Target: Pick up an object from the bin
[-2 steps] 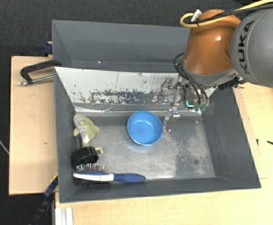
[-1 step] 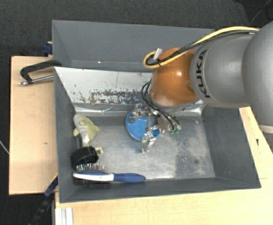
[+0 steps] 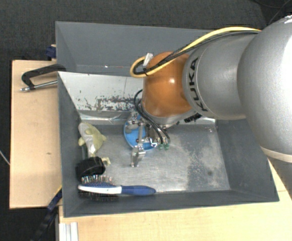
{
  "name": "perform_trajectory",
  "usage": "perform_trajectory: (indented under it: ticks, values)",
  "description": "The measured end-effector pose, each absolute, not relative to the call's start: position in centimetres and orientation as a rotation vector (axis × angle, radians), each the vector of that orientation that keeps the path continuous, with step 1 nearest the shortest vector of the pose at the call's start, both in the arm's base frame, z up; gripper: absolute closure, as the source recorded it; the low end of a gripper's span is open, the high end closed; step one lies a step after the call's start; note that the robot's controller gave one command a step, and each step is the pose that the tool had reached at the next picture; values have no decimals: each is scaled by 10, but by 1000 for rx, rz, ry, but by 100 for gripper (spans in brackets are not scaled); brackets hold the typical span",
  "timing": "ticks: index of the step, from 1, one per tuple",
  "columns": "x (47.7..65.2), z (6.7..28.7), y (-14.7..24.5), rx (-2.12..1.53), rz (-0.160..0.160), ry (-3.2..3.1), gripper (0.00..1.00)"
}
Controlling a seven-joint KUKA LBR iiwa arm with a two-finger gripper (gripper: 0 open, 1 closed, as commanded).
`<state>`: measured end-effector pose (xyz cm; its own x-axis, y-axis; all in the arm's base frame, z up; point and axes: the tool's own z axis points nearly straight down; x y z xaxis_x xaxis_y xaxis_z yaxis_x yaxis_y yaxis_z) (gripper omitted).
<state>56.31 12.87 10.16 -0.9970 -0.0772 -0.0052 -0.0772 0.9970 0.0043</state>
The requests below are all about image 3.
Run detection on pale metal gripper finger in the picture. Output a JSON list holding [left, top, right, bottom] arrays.
[[136, 145, 147, 166], [130, 146, 139, 168]]

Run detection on blue round disc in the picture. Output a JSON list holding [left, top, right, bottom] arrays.
[[123, 113, 157, 152]]

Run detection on blue and white hairbrush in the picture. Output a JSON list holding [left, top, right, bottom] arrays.
[[77, 174, 157, 202]]

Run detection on grey metal bin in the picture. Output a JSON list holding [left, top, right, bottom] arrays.
[[55, 21, 280, 218]]

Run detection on black ribbed wheel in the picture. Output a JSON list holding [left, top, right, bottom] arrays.
[[75, 156, 106, 182]]

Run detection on pale yellow-green soft toy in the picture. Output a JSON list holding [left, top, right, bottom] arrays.
[[77, 122, 112, 166]]

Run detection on brown cardboard board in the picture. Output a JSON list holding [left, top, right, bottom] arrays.
[[9, 60, 63, 209]]

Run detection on black cylinder on white bracket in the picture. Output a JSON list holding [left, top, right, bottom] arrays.
[[183, 112, 203, 124]]

